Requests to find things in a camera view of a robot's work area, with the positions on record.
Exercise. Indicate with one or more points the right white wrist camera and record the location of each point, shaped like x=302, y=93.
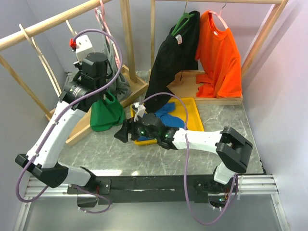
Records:
x=139, y=110

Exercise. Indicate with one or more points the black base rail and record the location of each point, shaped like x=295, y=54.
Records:
x=147, y=189

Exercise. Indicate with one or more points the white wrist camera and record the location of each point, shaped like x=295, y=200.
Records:
x=139, y=110
x=82, y=47

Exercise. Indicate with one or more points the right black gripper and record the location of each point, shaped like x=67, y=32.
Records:
x=128, y=127

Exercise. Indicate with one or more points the green hanger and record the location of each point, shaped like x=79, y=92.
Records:
x=182, y=21

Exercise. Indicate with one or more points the right wooden clothes rack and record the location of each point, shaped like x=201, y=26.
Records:
x=187, y=87

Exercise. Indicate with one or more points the orange t-shirt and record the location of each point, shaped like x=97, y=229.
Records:
x=220, y=59

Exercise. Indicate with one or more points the wooden clothes rack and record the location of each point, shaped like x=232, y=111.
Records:
x=137, y=85
x=187, y=87

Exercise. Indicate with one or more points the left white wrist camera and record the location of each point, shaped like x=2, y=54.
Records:
x=82, y=47

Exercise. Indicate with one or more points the blue garment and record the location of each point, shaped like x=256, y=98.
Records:
x=167, y=119

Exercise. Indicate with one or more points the grey tank top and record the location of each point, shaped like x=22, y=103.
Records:
x=120, y=87

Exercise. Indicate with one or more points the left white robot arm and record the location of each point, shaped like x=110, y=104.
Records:
x=75, y=101

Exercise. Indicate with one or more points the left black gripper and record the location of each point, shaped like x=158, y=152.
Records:
x=78, y=65

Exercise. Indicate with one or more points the green tank top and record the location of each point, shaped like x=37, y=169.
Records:
x=106, y=113

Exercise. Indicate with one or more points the pink hanger right rack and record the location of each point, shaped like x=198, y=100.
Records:
x=218, y=15

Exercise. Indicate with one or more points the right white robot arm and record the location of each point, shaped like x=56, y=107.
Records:
x=233, y=149

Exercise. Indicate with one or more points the left wooden clothes rack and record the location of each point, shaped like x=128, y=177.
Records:
x=137, y=85

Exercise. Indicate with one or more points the black t-shirt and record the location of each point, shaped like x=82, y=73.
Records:
x=173, y=57

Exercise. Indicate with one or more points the yellow plastic tray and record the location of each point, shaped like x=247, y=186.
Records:
x=194, y=120

